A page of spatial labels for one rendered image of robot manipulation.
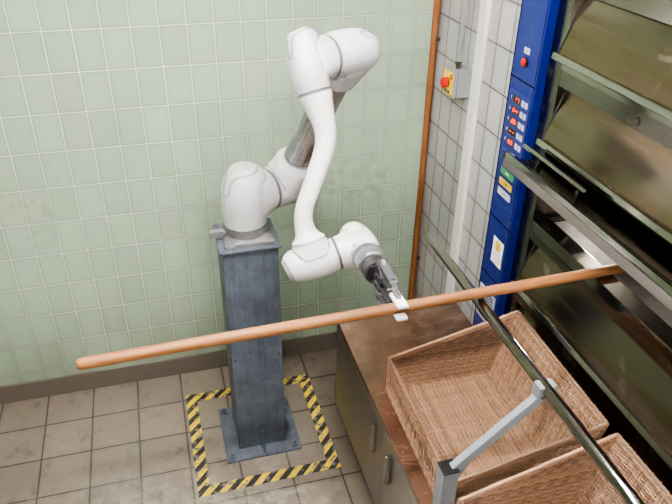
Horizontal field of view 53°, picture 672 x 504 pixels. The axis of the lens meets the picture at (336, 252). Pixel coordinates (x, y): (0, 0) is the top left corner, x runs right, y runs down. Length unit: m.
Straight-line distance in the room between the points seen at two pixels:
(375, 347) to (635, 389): 1.01
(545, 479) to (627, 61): 1.13
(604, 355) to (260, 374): 1.33
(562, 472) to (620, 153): 0.89
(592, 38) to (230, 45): 1.34
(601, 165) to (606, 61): 0.27
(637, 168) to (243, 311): 1.44
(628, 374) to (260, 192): 1.28
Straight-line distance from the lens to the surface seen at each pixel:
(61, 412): 3.38
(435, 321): 2.76
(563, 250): 2.18
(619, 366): 2.05
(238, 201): 2.33
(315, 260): 1.96
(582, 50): 2.02
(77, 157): 2.82
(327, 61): 1.97
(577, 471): 2.10
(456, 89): 2.62
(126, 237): 2.98
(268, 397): 2.84
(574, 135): 2.07
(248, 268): 2.44
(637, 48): 1.87
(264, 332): 1.69
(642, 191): 1.84
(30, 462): 3.21
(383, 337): 2.65
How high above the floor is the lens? 2.25
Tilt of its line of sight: 32 degrees down
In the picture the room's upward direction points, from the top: 1 degrees clockwise
